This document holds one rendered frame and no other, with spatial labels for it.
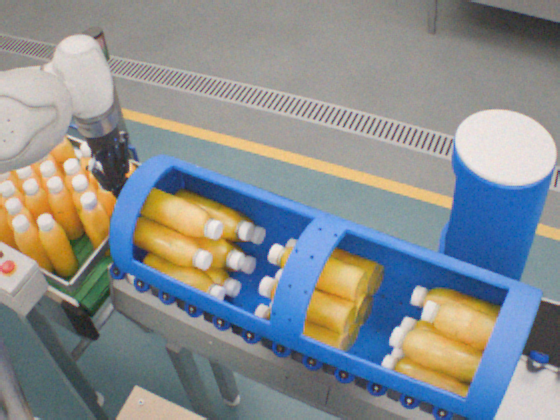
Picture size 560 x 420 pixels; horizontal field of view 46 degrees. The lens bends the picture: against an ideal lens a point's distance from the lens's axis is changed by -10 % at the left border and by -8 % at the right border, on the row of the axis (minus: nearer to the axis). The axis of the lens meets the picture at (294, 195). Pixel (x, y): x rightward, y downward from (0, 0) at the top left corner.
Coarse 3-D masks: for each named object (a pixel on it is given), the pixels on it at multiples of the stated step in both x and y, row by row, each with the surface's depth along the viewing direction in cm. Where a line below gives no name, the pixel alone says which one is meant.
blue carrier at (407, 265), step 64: (128, 192) 145; (256, 192) 144; (128, 256) 145; (256, 256) 162; (320, 256) 130; (384, 256) 148; (448, 256) 133; (256, 320) 135; (384, 320) 150; (512, 320) 117; (384, 384) 130
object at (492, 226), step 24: (456, 168) 176; (552, 168) 170; (456, 192) 181; (480, 192) 171; (504, 192) 167; (528, 192) 168; (456, 216) 185; (480, 216) 177; (504, 216) 174; (528, 216) 176; (456, 240) 191; (480, 240) 183; (504, 240) 181; (528, 240) 186; (480, 264) 190; (504, 264) 190
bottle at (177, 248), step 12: (144, 228) 150; (156, 228) 149; (168, 228) 150; (144, 240) 149; (156, 240) 148; (168, 240) 147; (180, 240) 147; (192, 240) 148; (156, 252) 149; (168, 252) 147; (180, 252) 146; (192, 252) 146; (180, 264) 147; (192, 264) 147
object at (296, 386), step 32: (160, 320) 165; (224, 352) 158; (288, 384) 153; (320, 384) 148; (512, 384) 141; (544, 384) 140; (352, 416) 148; (384, 416) 143; (512, 416) 136; (544, 416) 135
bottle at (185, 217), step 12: (156, 192) 151; (144, 204) 150; (156, 204) 149; (168, 204) 148; (180, 204) 148; (192, 204) 148; (144, 216) 152; (156, 216) 149; (168, 216) 147; (180, 216) 146; (192, 216) 146; (204, 216) 146; (180, 228) 147; (192, 228) 146; (204, 228) 146
